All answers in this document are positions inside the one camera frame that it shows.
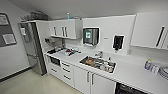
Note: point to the black built-in microwave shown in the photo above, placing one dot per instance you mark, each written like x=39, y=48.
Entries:
x=55, y=61

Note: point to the small chrome soap pump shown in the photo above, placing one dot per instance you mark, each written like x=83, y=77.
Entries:
x=109, y=61

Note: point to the grey paper towel dispenser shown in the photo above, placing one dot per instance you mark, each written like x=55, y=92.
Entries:
x=90, y=36

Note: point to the white base cabinet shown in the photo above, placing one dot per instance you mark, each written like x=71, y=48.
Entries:
x=86, y=80

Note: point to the blue dish soap bottle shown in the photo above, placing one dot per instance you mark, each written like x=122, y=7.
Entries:
x=148, y=65

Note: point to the chrome sink faucet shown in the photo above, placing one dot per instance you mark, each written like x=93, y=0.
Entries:
x=99, y=54

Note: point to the framed wall picture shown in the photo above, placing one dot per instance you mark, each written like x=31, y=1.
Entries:
x=4, y=20

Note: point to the stainless steel dishwasher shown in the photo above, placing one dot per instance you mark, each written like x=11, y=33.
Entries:
x=128, y=89

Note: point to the white three-door wall cabinet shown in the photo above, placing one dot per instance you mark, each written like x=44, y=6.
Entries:
x=150, y=30

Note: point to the pale blue bottle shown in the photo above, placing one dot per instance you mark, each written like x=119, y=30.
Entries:
x=68, y=16

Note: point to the stainless steel refrigerator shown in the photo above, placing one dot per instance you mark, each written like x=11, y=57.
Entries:
x=33, y=50

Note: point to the black soap dispenser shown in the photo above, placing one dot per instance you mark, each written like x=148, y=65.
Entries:
x=118, y=42

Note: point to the steel kitchen sink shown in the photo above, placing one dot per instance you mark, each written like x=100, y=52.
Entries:
x=85, y=61

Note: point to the black coffee machine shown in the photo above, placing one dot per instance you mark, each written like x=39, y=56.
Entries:
x=50, y=41

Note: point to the grey wall pin board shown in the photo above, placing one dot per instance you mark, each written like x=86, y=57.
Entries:
x=7, y=30

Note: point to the small white bottle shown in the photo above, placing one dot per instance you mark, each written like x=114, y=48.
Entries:
x=154, y=68

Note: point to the small grey wall label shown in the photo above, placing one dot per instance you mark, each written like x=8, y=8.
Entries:
x=105, y=37

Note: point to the white wall outlet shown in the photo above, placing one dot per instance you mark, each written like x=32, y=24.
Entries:
x=129, y=51

